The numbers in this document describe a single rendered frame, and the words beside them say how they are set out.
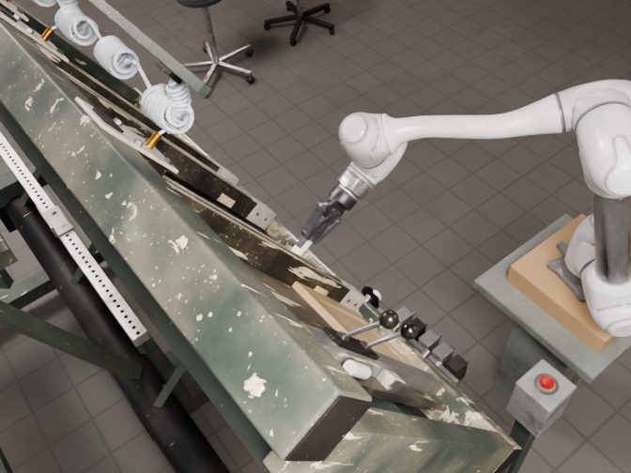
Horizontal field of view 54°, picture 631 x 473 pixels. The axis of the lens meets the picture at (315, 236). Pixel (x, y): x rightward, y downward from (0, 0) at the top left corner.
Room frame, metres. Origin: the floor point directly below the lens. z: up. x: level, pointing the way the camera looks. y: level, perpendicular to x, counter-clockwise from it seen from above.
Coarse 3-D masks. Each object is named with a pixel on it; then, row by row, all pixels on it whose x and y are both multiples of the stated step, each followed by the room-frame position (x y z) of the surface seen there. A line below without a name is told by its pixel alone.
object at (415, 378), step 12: (324, 336) 0.62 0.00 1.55; (336, 348) 0.61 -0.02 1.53; (360, 360) 0.65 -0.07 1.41; (372, 360) 0.67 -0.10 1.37; (384, 360) 0.71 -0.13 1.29; (396, 360) 0.77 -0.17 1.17; (372, 372) 0.67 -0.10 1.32; (396, 372) 0.71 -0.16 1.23; (408, 372) 0.74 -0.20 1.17; (420, 372) 0.80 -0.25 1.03; (408, 384) 0.74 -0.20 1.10; (420, 384) 0.76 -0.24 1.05; (432, 384) 0.79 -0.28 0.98
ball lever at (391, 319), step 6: (384, 312) 0.66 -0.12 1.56; (390, 312) 0.66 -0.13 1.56; (384, 318) 0.65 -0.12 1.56; (390, 318) 0.64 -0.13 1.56; (396, 318) 0.65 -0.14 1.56; (372, 324) 0.65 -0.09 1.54; (378, 324) 0.65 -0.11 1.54; (384, 324) 0.64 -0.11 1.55; (390, 324) 0.64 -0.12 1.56; (396, 324) 0.64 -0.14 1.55; (354, 330) 0.65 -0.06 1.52; (360, 330) 0.65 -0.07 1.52; (366, 330) 0.65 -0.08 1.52; (342, 336) 0.65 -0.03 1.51; (348, 336) 0.65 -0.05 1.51
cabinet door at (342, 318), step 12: (300, 288) 0.97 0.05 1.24; (312, 300) 0.93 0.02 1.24; (324, 300) 0.98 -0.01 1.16; (324, 312) 0.89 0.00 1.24; (336, 312) 0.96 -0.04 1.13; (348, 312) 1.04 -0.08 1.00; (336, 324) 0.85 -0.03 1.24; (348, 324) 0.91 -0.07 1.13; (360, 324) 0.99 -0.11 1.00; (360, 336) 0.87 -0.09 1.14; (372, 336) 0.95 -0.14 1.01; (372, 348) 0.83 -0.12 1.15; (384, 348) 0.90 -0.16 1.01
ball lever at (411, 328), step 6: (408, 324) 0.69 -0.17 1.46; (414, 324) 0.69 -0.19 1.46; (402, 330) 0.68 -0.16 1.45; (408, 330) 0.68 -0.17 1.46; (414, 330) 0.68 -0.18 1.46; (390, 336) 0.69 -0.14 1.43; (396, 336) 0.68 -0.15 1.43; (408, 336) 0.67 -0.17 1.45; (414, 336) 0.67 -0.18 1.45; (366, 342) 0.69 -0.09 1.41; (372, 342) 0.69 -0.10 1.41; (378, 342) 0.68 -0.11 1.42; (384, 342) 0.68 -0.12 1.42; (366, 348) 0.68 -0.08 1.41
